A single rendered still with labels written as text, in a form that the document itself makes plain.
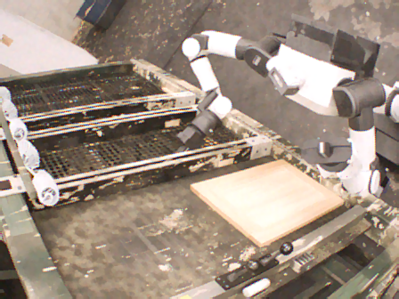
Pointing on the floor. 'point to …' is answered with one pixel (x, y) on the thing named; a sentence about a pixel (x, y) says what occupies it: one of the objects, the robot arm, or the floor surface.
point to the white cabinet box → (36, 46)
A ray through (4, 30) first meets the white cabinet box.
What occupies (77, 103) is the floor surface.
